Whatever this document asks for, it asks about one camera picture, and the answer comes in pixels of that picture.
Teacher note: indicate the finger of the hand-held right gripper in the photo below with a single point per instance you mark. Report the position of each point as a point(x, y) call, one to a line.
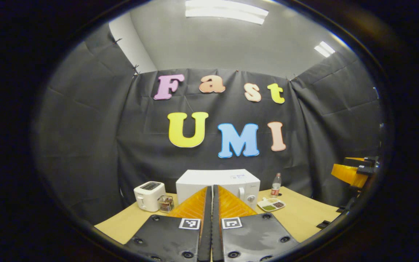
point(358, 161)
point(347, 174)

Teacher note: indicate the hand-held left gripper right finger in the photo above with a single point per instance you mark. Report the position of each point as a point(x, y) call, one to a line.
point(216, 233)

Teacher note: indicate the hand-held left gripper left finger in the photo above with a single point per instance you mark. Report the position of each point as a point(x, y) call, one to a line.
point(206, 233)

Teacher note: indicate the white microwave oven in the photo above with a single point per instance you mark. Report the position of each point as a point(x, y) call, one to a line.
point(213, 178)

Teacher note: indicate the black table clamp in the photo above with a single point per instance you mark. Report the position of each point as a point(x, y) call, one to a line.
point(324, 224)

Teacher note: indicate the white divided dish of beans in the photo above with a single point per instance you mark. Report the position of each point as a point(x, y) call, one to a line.
point(271, 205)

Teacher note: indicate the white toaster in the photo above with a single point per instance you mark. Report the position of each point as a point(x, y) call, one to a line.
point(147, 198)

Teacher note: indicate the plastic bottle with red label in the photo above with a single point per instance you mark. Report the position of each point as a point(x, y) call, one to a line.
point(275, 187)

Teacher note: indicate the small ceiling light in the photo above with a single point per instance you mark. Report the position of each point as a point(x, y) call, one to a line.
point(324, 49)

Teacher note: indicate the large ceiling light panel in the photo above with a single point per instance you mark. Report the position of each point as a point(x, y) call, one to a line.
point(227, 11)

